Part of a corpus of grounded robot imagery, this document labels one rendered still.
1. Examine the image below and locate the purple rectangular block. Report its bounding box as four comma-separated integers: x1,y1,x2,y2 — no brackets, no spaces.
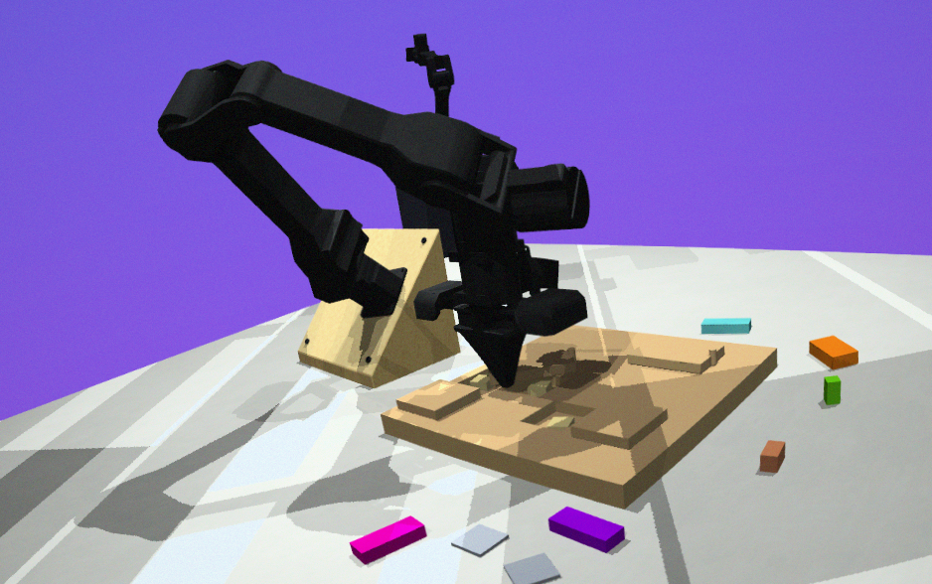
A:
548,507,625,553

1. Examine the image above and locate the magenta rectangular block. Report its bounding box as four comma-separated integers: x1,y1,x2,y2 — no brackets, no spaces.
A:
350,516,427,565

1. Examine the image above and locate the green block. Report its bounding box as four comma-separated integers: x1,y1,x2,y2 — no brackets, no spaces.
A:
824,375,842,405

